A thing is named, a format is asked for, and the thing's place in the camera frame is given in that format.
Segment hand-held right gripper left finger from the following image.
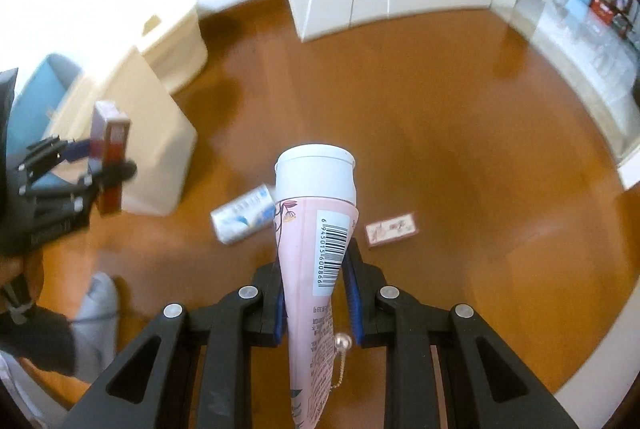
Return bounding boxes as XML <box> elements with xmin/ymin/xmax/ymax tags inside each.
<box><xmin>60</xmin><ymin>264</ymin><xmax>289</xmax><ymax>429</ymax></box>

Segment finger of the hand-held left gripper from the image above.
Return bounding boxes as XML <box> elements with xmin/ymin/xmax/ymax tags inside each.
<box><xmin>20</xmin><ymin>160</ymin><xmax>139</xmax><ymax>211</ymax></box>
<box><xmin>20</xmin><ymin>136</ymin><xmax>96</xmax><ymax>180</ymax></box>

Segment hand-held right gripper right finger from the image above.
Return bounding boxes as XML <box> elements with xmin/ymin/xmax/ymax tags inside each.
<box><xmin>344</xmin><ymin>239</ymin><xmax>586</xmax><ymax>429</ymax></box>

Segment small red box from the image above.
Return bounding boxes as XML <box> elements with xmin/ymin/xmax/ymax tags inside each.
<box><xmin>89</xmin><ymin>101</ymin><xmax>132</xmax><ymax>214</ymax></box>

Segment beige rectangular trash bin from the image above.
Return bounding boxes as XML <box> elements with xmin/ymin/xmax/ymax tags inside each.
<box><xmin>50</xmin><ymin>46</ymin><xmax>199</xmax><ymax>216</ymax></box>

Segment pink tube white cap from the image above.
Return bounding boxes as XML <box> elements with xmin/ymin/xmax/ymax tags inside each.
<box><xmin>273</xmin><ymin>142</ymin><xmax>360</xmax><ymax>429</ymax></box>

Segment person's left hand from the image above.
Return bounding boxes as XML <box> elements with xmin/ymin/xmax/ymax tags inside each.
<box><xmin>0</xmin><ymin>251</ymin><xmax>42</xmax><ymax>294</ymax></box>

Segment blue storage box white lid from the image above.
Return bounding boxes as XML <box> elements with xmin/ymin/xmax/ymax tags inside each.
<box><xmin>9</xmin><ymin>53</ymin><xmax>84</xmax><ymax>191</ymax></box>

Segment small brown-edged card packet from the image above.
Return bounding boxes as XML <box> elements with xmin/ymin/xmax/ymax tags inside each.
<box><xmin>364</xmin><ymin>212</ymin><xmax>420</xmax><ymax>250</ymax></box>

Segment white blue-print packet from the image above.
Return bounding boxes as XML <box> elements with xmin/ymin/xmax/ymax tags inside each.
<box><xmin>209</xmin><ymin>182</ymin><xmax>277</xmax><ymax>245</ymax></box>

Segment person's left leg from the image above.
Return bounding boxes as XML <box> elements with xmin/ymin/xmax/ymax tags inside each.
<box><xmin>0</xmin><ymin>303</ymin><xmax>77</xmax><ymax>376</ymax></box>

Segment grey slipper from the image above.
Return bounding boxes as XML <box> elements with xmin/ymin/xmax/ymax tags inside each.
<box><xmin>74</xmin><ymin>272</ymin><xmax>121</xmax><ymax>381</ymax></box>

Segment round beige lidded bucket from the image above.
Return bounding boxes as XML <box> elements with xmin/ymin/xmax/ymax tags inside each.
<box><xmin>139</xmin><ymin>0</ymin><xmax>209</xmax><ymax>93</ymax></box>

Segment red plastic crate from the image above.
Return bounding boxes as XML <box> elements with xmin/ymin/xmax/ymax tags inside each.
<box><xmin>589</xmin><ymin>0</ymin><xmax>617</xmax><ymax>26</ymax></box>

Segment dark wooden chair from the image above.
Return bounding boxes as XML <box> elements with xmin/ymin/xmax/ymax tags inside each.
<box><xmin>612</xmin><ymin>0</ymin><xmax>640</xmax><ymax>41</ymax></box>

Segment small metal bead chain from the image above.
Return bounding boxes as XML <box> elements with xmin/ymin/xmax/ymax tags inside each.
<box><xmin>330</xmin><ymin>332</ymin><xmax>352</xmax><ymax>394</ymax></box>

